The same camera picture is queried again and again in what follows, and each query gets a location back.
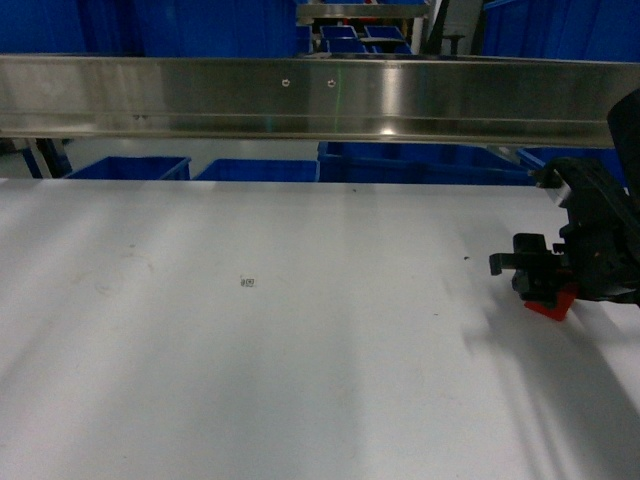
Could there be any blue bin below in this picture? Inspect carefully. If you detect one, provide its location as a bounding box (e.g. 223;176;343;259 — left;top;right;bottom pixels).
195;159;320;183
318;142;534;186
65;156;191;181

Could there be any large blue bin upper right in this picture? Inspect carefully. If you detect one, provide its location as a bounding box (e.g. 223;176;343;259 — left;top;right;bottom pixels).
482;1;639;63

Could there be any blue bin below left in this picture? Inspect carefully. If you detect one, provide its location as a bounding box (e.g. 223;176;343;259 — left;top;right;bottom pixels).
65;156;191;181

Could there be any red magnetic block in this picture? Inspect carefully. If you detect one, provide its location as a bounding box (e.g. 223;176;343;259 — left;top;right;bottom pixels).
524;285;578;322

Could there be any blue bin below middle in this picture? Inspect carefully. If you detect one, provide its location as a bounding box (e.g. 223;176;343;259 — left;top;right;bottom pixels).
195;159;320;183

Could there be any blue bin below right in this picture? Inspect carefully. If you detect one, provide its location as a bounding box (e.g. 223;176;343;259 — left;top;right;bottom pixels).
318;142;534;186

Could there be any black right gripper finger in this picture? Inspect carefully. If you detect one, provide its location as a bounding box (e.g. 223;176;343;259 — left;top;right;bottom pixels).
511;270;575;306
489;233;568;275

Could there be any stainless steel shelf rail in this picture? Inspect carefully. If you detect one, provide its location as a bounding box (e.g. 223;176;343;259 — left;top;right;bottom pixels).
1;55;639;148

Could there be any large blue bin upper left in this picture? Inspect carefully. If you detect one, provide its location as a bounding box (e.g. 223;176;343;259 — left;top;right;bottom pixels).
1;1;298;58

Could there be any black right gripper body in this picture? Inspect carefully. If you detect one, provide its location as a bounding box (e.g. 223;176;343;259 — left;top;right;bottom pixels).
549;157;639;304

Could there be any large blue bin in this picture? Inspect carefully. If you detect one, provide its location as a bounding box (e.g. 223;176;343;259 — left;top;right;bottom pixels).
482;1;639;63
1;1;298;58

